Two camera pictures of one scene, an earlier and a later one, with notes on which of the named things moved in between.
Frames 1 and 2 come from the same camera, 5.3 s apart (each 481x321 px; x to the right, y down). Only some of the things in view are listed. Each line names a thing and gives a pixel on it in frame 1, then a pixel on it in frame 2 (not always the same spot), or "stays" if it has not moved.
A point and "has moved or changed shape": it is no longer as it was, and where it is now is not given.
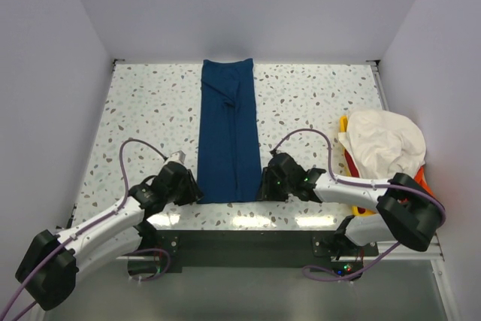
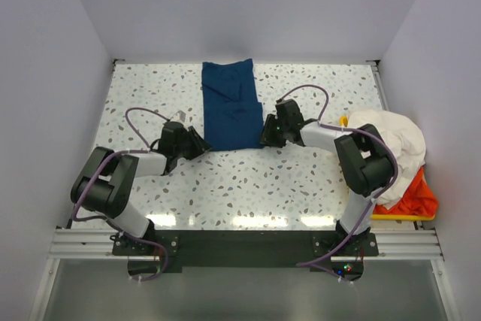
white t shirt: [381, 144] stays
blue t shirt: [229, 162] has moved or changed shape
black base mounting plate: [255, 248] stays
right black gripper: [266, 192] to [267, 138]
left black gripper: [193, 192] to [198, 145]
